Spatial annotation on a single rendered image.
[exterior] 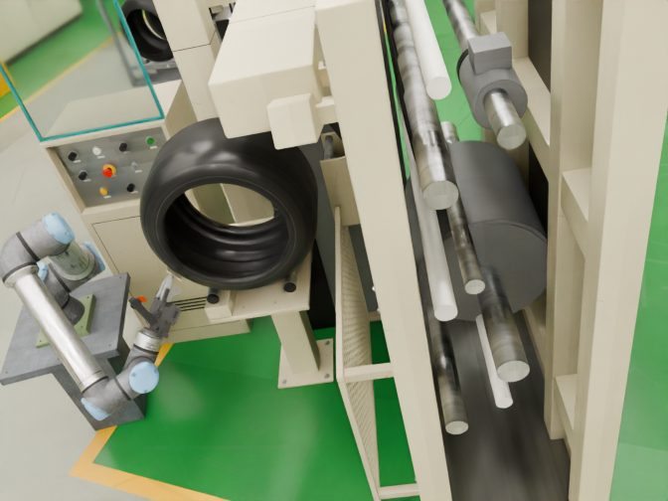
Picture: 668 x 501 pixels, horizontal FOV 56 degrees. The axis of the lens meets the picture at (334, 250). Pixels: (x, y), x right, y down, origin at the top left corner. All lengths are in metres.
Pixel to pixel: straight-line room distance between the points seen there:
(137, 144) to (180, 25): 0.82
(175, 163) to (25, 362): 1.31
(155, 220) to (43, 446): 1.70
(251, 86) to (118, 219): 1.65
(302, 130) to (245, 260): 1.03
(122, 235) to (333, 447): 1.36
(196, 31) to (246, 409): 1.74
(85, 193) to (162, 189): 1.09
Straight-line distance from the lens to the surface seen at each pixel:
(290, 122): 1.43
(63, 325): 2.19
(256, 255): 2.38
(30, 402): 3.73
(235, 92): 1.52
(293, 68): 1.48
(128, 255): 3.16
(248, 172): 1.92
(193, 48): 2.18
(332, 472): 2.79
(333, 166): 2.25
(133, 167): 2.87
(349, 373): 1.78
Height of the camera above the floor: 2.35
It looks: 39 degrees down
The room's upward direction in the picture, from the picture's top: 15 degrees counter-clockwise
